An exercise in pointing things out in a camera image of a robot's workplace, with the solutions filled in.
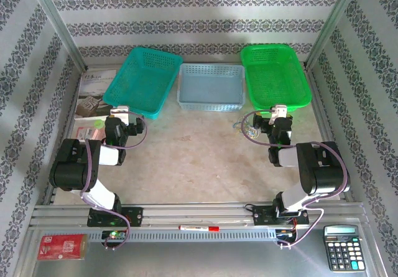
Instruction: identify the pile of rubber bands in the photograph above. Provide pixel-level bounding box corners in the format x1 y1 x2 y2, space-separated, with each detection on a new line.
236 121 261 141

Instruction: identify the red paper packet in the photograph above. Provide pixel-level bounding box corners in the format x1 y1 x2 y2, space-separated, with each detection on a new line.
37 233 88 261

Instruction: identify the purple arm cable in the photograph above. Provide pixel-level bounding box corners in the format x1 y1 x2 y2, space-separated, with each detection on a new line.
79 110 149 251
241 110 349 250

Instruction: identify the pink blister package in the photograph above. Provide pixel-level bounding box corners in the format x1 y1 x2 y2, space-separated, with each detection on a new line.
75 126 108 147

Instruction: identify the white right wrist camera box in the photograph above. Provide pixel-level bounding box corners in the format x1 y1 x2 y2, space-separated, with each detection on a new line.
269 104 289 125

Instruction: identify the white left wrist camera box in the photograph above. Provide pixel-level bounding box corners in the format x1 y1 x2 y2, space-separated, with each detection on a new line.
110 105 130 126

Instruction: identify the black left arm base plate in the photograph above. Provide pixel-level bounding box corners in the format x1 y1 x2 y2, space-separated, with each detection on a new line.
86 207 144 228

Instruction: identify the aluminium mounting rail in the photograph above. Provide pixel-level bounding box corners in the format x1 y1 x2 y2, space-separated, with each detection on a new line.
29 202 369 228

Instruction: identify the black desk calculator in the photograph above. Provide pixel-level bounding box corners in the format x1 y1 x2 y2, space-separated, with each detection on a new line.
323 224 366 272

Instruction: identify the LED controller board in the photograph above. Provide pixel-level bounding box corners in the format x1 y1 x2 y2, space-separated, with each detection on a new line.
101 229 127 241

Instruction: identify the controller board with wires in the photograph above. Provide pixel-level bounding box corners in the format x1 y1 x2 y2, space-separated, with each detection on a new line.
275 228 298 240

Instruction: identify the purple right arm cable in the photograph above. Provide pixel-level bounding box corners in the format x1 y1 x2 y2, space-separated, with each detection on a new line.
241 110 349 250

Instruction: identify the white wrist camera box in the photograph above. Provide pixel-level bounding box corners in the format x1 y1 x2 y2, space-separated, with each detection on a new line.
269 104 289 125
110 105 130 126

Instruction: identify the teal plastic basket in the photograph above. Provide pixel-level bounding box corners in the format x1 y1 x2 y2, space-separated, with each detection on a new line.
102 46 184 121

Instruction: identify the aluminium frame post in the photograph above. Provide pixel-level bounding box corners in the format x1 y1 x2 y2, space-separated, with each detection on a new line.
26 0 88 71
303 0 364 69

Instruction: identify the light blue plastic basket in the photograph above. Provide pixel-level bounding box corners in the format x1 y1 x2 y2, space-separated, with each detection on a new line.
176 63 246 112

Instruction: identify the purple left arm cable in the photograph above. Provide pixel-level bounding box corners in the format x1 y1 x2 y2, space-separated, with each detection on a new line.
79 110 149 251

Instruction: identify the green plastic basket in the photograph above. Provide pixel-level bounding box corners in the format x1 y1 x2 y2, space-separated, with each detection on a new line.
239 43 313 111

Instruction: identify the grey slotted cable duct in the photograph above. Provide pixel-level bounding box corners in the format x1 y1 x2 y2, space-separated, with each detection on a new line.
88 229 277 243

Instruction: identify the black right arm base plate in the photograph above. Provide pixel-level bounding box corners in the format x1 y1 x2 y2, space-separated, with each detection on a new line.
252 205 310 227

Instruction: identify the white book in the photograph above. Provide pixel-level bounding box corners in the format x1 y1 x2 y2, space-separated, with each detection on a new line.
74 68 119 121

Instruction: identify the red and white marker pen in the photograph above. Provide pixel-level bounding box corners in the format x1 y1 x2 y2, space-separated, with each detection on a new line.
178 224 220 232

